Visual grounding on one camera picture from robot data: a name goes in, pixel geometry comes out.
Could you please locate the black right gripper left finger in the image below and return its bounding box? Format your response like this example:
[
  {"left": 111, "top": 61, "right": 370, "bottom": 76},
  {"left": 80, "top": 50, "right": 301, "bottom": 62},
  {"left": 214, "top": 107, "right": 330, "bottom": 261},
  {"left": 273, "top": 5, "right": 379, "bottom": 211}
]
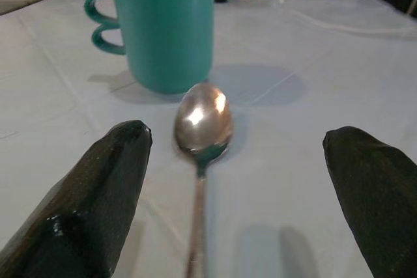
[{"left": 0, "top": 120, "right": 153, "bottom": 278}]

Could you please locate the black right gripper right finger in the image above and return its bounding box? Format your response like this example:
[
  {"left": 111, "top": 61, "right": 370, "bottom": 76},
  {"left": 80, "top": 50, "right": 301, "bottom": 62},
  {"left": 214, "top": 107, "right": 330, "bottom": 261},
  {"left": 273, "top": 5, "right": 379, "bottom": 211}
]
[{"left": 322, "top": 126, "right": 417, "bottom": 278}]

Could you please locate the silver metal spoon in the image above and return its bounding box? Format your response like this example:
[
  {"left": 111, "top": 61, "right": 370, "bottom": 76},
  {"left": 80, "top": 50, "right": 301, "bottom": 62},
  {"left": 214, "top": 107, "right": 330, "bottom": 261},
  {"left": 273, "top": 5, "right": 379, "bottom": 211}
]
[{"left": 173, "top": 82, "right": 235, "bottom": 278}]

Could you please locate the teal plastic mug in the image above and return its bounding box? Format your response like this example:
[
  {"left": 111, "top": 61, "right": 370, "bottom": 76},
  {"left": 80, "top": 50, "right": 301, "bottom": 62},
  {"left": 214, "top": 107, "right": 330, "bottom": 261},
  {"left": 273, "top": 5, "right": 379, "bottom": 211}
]
[{"left": 84, "top": 0, "right": 216, "bottom": 94}]

